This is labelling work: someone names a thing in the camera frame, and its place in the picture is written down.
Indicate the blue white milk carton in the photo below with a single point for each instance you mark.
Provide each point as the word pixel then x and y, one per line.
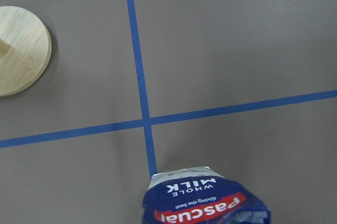
pixel 200 195

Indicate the wooden mug tree stand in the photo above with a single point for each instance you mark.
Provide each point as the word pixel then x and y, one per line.
pixel 25 49

